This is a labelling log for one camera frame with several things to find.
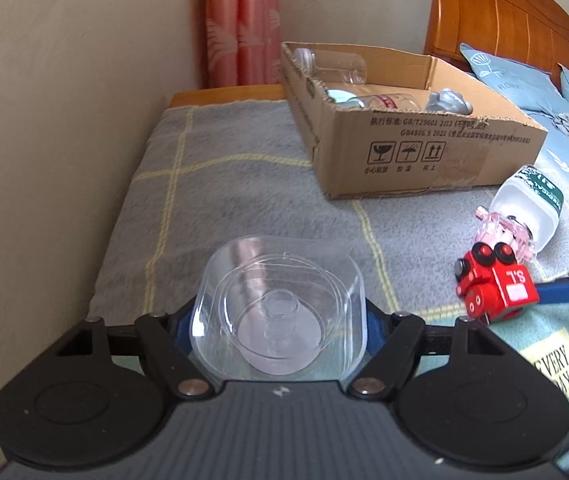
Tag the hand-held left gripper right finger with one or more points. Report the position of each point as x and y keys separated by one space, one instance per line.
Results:
x=389 y=350

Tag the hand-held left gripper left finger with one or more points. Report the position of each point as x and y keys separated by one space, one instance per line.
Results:
x=164 y=355

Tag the red toy train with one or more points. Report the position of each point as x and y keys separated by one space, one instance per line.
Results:
x=501 y=287

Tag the clear square plastic container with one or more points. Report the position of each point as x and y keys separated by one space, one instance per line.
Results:
x=279 y=310

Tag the cardboard box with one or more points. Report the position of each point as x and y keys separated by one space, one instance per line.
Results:
x=414 y=155

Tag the grey spiky toy figure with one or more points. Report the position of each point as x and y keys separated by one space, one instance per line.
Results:
x=449 y=101

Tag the pill bottle yellow capsules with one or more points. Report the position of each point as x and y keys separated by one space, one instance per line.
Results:
x=389 y=101

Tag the mint green oval case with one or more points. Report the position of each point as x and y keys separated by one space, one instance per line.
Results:
x=342 y=97

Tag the clear plastic jar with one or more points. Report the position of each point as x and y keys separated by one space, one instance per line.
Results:
x=334 y=67

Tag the pink clear plastic toy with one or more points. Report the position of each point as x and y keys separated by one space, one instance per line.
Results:
x=506 y=232

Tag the white bottle green label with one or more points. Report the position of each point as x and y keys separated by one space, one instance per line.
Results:
x=529 y=200

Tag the grey green plaid blanket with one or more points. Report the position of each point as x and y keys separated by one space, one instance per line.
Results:
x=244 y=195

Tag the large blue floral pillow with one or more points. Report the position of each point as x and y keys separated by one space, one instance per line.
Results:
x=506 y=80

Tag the wooden bed headboard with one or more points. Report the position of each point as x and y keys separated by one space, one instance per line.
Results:
x=504 y=15

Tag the pink patterned curtain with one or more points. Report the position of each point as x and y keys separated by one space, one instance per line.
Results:
x=242 y=25

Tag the wooden bed frame edge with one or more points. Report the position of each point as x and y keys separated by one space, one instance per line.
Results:
x=224 y=96

